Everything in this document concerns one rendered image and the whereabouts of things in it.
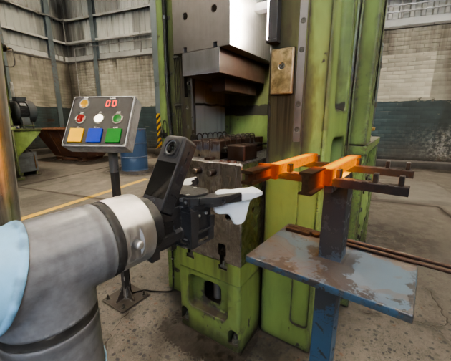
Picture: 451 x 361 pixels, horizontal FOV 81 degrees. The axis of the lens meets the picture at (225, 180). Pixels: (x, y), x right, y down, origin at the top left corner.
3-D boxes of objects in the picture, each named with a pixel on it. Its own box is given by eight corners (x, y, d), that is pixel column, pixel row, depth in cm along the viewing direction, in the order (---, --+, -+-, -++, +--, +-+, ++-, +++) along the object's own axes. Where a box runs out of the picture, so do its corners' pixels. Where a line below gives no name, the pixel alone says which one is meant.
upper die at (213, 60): (219, 71, 106) (219, 46, 104) (182, 76, 117) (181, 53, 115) (264, 83, 140) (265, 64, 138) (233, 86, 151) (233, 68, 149)
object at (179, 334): (225, 397, 105) (225, 395, 105) (132, 334, 136) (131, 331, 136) (266, 332, 137) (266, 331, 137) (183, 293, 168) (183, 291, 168)
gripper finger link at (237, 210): (260, 217, 47) (210, 223, 44) (261, 185, 46) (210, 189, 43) (268, 223, 44) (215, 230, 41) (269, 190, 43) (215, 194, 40)
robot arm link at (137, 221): (82, 195, 33) (127, 210, 27) (118, 187, 37) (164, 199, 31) (91, 260, 35) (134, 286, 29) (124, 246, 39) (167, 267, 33)
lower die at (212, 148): (220, 159, 114) (220, 140, 112) (185, 155, 125) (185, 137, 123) (262, 150, 148) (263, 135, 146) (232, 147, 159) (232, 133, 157)
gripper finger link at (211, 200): (235, 197, 45) (184, 202, 42) (235, 187, 44) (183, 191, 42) (245, 205, 40) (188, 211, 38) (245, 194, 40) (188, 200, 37)
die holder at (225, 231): (240, 268, 112) (241, 164, 102) (175, 245, 132) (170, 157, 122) (288, 225, 157) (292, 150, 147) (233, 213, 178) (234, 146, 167)
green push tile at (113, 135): (118, 142, 125) (121, 128, 127) (104, 142, 126) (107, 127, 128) (120, 144, 127) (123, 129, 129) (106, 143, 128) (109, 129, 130)
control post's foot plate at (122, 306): (122, 315, 149) (120, 301, 147) (99, 301, 161) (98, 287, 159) (152, 294, 167) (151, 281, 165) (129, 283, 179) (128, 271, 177)
